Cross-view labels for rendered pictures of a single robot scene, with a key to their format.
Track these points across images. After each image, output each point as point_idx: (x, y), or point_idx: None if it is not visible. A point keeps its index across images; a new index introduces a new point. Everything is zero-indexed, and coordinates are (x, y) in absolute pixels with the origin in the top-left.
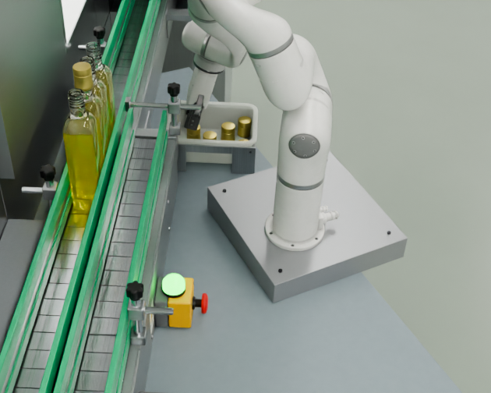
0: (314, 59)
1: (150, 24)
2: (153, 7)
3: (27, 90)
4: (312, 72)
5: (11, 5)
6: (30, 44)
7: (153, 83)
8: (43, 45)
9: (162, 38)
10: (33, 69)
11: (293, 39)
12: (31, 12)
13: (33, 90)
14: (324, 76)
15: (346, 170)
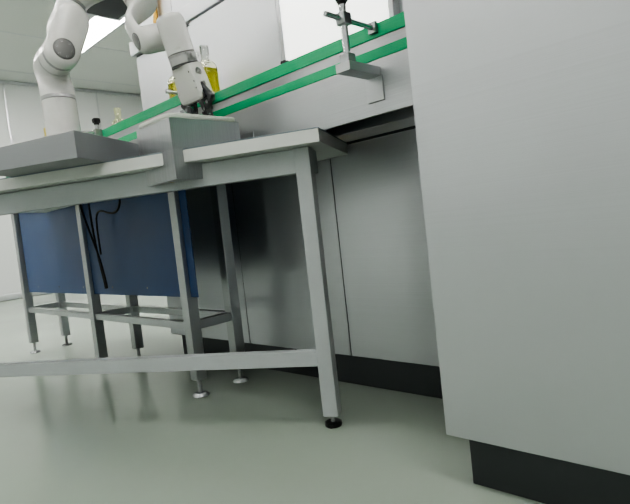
0: (52, 15)
1: (313, 68)
2: (326, 52)
3: (221, 76)
4: (48, 21)
5: (213, 24)
6: (229, 51)
7: (280, 118)
8: (245, 58)
9: (334, 92)
10: (229, 67)
11: (56, 0)
12: (234, 34)
13: (228, 79)
14: (49, 29)
15: (48, 136)
